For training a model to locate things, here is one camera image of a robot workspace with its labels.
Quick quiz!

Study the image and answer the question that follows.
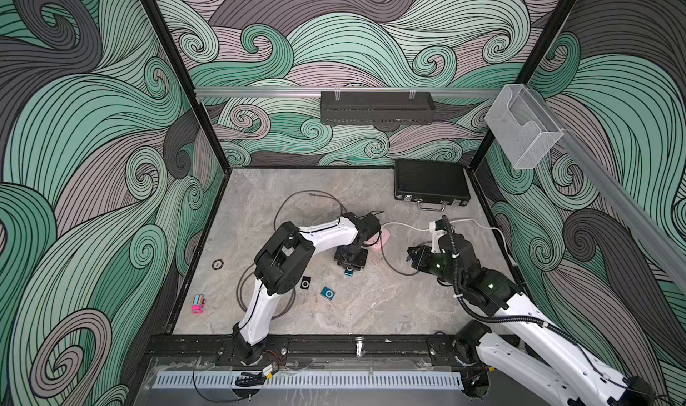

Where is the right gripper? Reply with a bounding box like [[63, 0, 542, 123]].
[[406, 243, 463, 289]]

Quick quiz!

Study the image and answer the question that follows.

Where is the black mp3 player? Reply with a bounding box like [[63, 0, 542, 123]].
[[300, 276, 312, 290]]

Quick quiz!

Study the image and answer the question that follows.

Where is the grey cable of pink charger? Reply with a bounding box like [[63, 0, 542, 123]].
[[272, 190, 350, 236]]

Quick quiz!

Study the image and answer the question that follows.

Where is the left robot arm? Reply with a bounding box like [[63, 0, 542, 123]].
[[232, 212, 382, 364]]

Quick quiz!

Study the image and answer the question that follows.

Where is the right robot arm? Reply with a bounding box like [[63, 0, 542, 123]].
[[407, 218, 660, 405]]

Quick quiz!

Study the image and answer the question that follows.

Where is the pink power strip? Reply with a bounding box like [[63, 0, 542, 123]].
[[372, 229, 391, 252]]

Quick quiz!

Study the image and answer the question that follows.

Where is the black hard case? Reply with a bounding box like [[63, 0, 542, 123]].
[[394, 159, 471, 211]]

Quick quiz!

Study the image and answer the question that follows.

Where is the pink toy car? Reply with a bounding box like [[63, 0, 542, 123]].
[[191, 294, 205, 314]]

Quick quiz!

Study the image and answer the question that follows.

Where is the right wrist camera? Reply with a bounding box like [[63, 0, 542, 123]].
[[429, 220, 446, 240]]

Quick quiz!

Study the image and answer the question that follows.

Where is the white power strip cord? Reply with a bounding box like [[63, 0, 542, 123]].
[[383, 217, 518, 265]]

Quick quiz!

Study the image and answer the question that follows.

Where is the grey cable of yellow charger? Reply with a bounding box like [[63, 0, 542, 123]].
[[235, 263, 298, 322]]

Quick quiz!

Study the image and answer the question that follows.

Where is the black wall shelf tray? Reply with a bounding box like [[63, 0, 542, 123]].
[[320, 91, 436, 131]]

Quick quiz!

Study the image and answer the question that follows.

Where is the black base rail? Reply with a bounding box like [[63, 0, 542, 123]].
[[146, 332, 469, 363]]

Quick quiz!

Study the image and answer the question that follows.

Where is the aluminium rail back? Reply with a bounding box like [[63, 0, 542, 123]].
[[195, 86, 502, 99]]

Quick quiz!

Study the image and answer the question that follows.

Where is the aluminium rail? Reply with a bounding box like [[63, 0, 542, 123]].
[[525, 87, 685, 291], [195, 86, 502, 99]]

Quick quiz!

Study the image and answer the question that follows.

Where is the clear acrylic wall holder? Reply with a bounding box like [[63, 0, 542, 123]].
[[485, 84, 564, 170]]

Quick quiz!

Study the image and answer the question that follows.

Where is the aluminium rail right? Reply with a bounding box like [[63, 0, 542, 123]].
[[525, 87, 685, 291]]

